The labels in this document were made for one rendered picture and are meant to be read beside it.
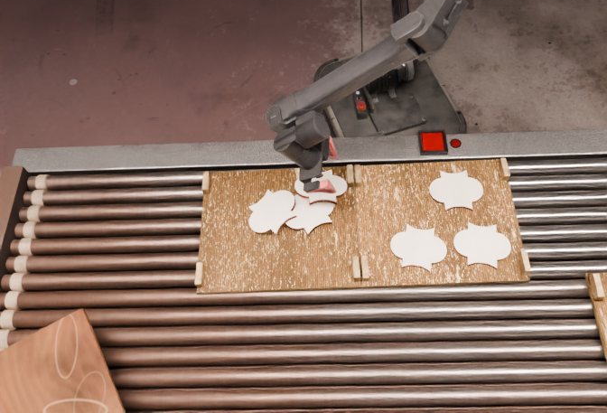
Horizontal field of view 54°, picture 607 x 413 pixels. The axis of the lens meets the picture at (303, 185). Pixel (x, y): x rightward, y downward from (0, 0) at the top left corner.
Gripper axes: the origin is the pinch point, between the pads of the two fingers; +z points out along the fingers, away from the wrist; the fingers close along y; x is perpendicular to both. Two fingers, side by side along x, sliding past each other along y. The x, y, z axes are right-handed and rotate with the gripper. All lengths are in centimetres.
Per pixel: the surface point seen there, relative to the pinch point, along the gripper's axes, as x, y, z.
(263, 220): 20.0, -9.3, -2.8
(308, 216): 10.4, -7.8, 3.9
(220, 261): 28.7, -20.7, -7.6
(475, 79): 14, 113, 129
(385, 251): -4.9, -16.0, 16.7
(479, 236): -24.4, -11.1, 29.7
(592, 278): -46, -21, 44
